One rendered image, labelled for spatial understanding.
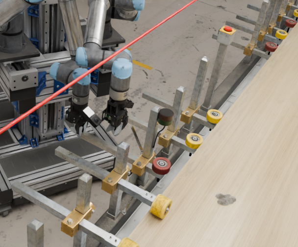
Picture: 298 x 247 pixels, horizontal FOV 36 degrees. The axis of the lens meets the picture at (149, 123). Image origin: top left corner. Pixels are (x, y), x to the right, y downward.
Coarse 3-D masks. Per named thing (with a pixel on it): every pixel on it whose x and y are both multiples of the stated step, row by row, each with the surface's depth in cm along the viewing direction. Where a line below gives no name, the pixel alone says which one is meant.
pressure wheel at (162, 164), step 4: (156, 160) 198; (160, 160) 198; (164, 160) 199; (168, 160) 199; (152, 164) 197; (156, 164) 196; (160, 164) 196; (164, 164) 197; (168, 164) 197; (152, 168) 197; (156, 168) 194; (160, 168) 194; (164, 168) 195; (168, 168) 195; (156, 172) 196; (160, 172) 195; (164, 172) 195; (168, 172) 197
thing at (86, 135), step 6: (84, 132) 212; (84, 138) 212; (90, 138) 210; (96, 138) 210; (96, 144) 210; (102, 144) 208; (108, 144) 208; (108, 150) 208; (114, 150) 206; (132, 156) 204; (132, 162) 204; (150, 168) 200; (156, 174) 200
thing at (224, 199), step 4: (216, 196) 186; (220, 196) 186; (224, 196) 187; (228, 196) 187; (232, 196) 187; (220, 200) 184; (224, 200) 184; (228, 200) 184; (232, 200) 186; (224, 204) 183
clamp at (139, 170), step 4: (140, 156) 204; (152, 156) 205; (136, 160) 201; (140, 160) 202; (144, 160) 202; (148, 160) 202; (152, 160) 207; (132, 164) 199; (144, 164) 200; (132, 168) 200; (136, 168) 199; (140, 168) 198; (144, 168) 200; (132, 172) 202; (136, 172) 200; (140, 172) 199; (144, 172) 203
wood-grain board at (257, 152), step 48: (288, 48) 306; (240, 96) 250; (288, 96) 257; (240, 144) 216; (288, 144) 222; (192, 192) 187; (240, 192) 191; (288, 192) 195; (144, 240) 164; (192, 240) 167; (240, 240) 171; (288, 240) 174
